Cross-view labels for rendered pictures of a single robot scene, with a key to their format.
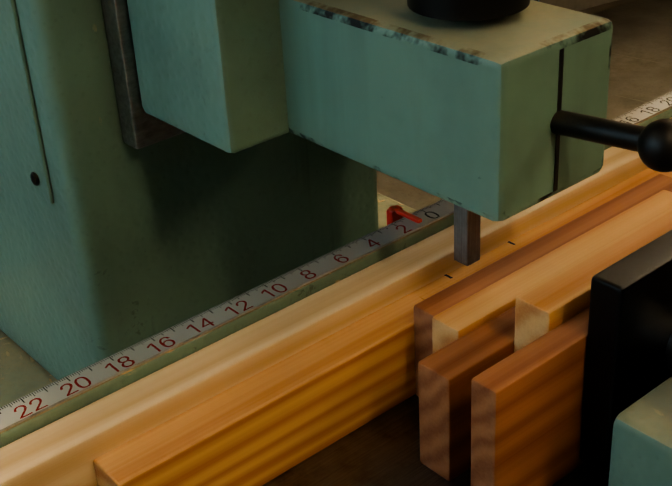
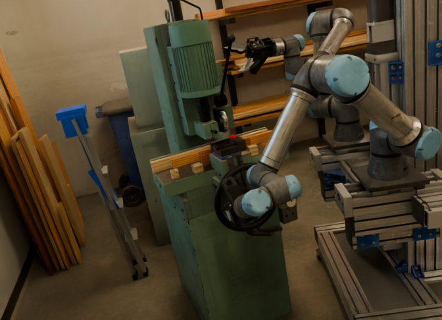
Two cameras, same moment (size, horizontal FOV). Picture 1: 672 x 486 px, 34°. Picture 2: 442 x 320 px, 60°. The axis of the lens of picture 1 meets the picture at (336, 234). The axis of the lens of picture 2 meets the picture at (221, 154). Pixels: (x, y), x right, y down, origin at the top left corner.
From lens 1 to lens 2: 1.37 m
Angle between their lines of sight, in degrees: 20
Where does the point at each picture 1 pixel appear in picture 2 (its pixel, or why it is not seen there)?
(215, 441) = (181, 159)
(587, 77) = (214, 126)
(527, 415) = (204, 155)
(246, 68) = (190, 127)
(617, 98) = not seen: hidden behind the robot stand
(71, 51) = (177, 126)
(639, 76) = not seen: hidden behind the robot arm
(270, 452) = (187, 161)
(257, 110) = (191, 132)
